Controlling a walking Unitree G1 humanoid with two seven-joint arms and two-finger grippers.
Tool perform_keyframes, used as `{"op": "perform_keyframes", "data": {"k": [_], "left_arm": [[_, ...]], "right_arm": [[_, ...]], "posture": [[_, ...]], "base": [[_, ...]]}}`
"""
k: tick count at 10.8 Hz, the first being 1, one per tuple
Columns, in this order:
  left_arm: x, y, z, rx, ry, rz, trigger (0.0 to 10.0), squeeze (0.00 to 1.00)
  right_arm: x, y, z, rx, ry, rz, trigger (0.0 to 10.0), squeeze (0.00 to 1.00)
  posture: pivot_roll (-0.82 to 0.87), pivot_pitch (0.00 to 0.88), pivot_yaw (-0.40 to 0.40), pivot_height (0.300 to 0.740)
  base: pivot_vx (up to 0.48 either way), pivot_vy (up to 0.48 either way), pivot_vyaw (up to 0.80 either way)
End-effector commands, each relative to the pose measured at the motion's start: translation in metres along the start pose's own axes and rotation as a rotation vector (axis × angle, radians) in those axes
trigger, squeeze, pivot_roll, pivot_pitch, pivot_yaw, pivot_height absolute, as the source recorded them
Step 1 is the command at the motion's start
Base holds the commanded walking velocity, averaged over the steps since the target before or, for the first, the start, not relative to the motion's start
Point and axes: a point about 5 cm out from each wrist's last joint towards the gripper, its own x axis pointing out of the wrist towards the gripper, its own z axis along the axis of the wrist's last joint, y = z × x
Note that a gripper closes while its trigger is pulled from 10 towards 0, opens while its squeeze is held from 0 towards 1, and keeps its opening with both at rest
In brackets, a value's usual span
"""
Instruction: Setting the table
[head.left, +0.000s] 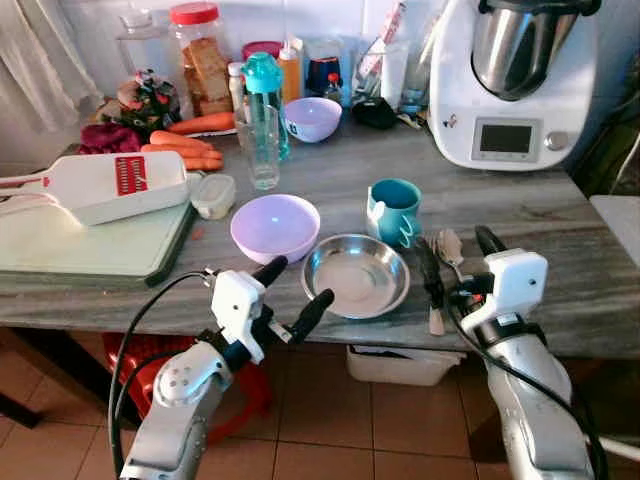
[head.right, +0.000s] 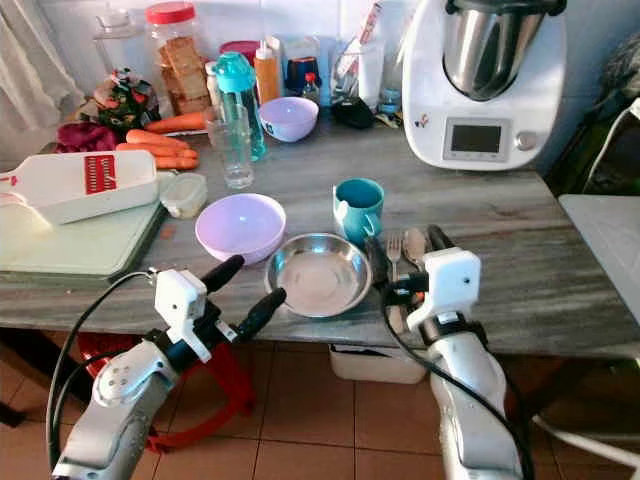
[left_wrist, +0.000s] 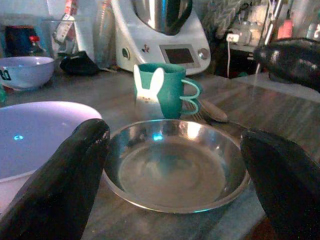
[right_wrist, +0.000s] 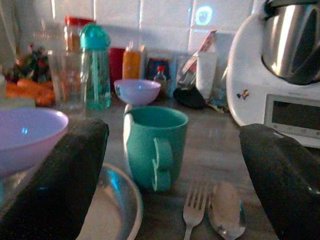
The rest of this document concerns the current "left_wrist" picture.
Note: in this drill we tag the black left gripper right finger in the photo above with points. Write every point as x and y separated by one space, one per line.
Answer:
287 187

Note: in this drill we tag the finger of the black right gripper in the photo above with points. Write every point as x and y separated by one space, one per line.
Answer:
295 60

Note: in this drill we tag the clear plastic bottle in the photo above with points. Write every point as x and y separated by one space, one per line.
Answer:
105 37

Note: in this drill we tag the teal mug with white bunny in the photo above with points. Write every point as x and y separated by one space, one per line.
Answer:
172 90

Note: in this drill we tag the black pouch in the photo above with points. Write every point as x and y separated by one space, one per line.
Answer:
78 63

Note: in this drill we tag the small bottle red cap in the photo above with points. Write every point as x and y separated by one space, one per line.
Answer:
35 47

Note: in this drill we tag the teal water bottle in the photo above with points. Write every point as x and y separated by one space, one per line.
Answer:
3 95

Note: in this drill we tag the large purple bowl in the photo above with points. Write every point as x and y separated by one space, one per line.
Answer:
37 140

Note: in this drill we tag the white food processor steel jug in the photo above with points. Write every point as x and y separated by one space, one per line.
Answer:
140 32

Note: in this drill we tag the stainless steel plate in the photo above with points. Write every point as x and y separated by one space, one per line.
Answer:
175 170

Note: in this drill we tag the small purple bowl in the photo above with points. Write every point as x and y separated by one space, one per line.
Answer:
27 72

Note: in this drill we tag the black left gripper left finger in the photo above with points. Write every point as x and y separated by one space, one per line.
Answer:
57 187

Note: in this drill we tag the silver spoon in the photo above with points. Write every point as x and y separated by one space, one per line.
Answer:
215 111

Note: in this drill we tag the glass jar with packets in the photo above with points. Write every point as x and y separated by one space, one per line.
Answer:
62 32

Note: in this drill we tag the silver fork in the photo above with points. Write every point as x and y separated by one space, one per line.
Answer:
197 116

